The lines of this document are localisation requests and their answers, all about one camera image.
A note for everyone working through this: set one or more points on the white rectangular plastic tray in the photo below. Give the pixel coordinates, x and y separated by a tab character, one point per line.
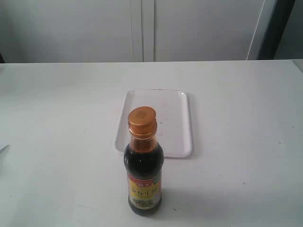
174	132

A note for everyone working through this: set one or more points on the dark soy sauce bottle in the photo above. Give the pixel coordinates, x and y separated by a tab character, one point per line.
143	160

